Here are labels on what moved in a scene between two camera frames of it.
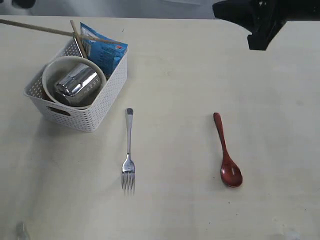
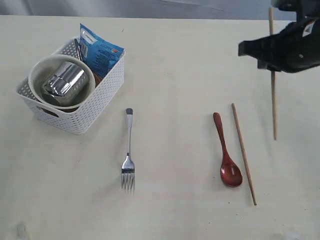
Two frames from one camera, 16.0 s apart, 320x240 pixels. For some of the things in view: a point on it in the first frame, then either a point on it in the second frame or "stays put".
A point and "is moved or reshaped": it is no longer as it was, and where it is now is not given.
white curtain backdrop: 80,9 stays put
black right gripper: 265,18 to 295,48
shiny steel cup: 80,86 to 68,84
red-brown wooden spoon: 231,173 stays put
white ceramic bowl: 74,81 is moved or reshaped
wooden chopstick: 61,32 to 244,153
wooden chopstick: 78,39 to 273,73
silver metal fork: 128,166 stays put
